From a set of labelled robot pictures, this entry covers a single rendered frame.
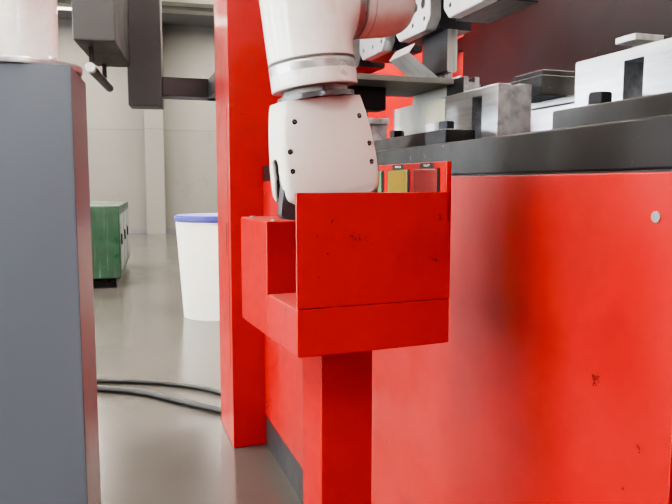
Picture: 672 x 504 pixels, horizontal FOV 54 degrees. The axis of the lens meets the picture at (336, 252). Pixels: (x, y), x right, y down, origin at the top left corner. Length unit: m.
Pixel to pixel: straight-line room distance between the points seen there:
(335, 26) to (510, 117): 0.48
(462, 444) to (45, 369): 0.65
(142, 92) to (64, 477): 1.63
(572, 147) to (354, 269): 0.25
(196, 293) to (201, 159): 7.68
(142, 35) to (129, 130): 9.12
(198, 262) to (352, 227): 3.44
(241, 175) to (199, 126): 9.66
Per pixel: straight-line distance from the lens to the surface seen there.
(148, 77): 2.56
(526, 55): 1.96
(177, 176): 11.62
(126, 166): 11.65
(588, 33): 1.76
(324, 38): 0.63
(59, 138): 1.12
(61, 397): 1.17
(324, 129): 0.63
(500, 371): 0.84
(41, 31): 1.19
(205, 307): 4.07
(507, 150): 0.80
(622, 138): 0.66
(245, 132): 2.03
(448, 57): 1.25
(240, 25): 2.07
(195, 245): 4.02
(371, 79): 1.14
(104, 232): 5.49
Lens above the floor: 0.82
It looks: 6 degrees down
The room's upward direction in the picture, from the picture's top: straight up
